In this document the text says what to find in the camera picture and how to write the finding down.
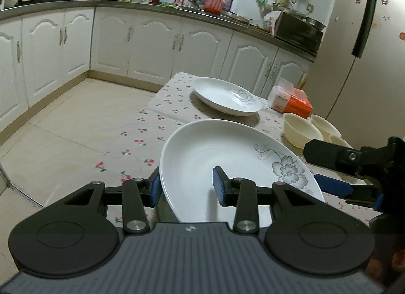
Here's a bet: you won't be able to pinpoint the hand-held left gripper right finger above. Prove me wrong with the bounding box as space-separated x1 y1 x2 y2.
213 166 321 235

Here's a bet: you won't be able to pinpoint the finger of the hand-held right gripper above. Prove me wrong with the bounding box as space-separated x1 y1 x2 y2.
315 174 385 212
303 138 385 181

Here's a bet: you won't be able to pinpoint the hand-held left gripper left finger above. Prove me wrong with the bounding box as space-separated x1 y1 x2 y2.
63 166 162 235

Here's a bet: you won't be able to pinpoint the large cream bowl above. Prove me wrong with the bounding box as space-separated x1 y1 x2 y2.
282 112 324 149

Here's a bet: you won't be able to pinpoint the white floral plate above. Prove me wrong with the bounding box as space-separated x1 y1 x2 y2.
160 119 326 229
193 77 263 117

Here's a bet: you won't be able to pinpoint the person's right hand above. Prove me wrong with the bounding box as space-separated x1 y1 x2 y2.
364 240 405 286

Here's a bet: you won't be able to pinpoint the orange tissue pack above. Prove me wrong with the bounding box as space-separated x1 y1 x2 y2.
268 77 314 119

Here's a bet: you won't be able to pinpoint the cherry print tablecloth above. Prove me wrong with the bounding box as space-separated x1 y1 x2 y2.
92 72 380 228

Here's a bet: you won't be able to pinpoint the beige fridge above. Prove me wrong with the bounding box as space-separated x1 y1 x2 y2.
304 0 405 152

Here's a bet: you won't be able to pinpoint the black countertop oven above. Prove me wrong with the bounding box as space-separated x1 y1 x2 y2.
275 11 325 53

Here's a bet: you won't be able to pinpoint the steel bowl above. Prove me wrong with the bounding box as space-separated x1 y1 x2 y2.
305 16 326 31

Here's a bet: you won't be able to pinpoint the printed plastic bag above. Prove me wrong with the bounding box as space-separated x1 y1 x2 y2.
262 11 281 34

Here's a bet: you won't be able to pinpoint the white kitchen base cabinets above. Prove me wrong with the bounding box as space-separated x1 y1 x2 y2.
0 6 312 132

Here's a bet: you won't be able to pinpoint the red plastic basket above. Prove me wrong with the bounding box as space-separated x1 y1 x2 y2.
202 0 231 14

